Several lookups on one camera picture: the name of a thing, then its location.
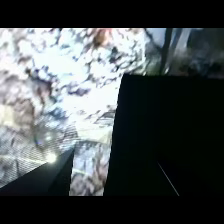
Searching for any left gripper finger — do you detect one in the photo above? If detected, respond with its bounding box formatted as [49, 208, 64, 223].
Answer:
[0, 147, 76, 197]

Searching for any dark garment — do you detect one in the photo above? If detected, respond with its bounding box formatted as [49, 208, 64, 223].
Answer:
[102, 73, 224, 197]

